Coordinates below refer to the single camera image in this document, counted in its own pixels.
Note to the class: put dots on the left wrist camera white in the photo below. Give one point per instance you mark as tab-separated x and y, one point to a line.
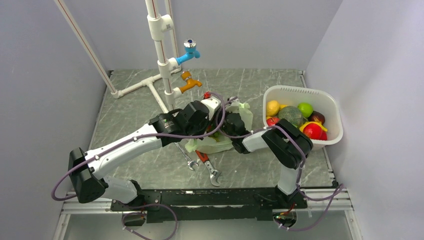
212	103

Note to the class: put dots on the red fake apple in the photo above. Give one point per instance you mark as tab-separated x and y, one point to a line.
271	121

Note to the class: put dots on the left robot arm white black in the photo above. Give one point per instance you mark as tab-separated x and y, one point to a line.
88	171

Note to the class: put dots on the white plastic basket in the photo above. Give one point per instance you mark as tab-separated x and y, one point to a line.
321	102

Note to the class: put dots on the red apple in basket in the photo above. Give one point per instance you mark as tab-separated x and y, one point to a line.
313	132

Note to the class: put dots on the red handled adjustable wrench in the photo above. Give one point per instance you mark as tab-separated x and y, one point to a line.
213	172

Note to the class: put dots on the blue faucet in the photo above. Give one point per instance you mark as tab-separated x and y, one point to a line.
191	51

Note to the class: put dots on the light green lime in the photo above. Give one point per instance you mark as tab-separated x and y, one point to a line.
305	108

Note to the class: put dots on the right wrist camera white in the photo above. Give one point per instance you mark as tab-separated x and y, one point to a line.
232	104

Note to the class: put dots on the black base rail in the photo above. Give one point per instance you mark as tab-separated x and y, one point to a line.
259	203

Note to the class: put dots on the silver combination wrench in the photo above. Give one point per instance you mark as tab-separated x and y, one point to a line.
190	163

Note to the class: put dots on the dark red plum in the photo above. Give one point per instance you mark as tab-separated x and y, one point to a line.
317	117

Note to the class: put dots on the yellow banana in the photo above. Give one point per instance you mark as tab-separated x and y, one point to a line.
313	123

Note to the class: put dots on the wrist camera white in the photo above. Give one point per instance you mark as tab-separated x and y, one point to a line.
232	104
212	103

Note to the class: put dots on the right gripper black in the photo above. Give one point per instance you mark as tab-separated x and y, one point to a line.
227	113

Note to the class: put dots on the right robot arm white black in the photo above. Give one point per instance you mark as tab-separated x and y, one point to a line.
288	144

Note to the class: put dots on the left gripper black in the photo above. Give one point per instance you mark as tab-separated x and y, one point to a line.
206	122

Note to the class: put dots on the pale green plastic bag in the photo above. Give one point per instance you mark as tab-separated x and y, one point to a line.
218	142

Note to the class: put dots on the orange faucet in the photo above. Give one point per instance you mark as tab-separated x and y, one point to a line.
190	82

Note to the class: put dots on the yellow lemon upper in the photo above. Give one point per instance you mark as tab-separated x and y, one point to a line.
272	108

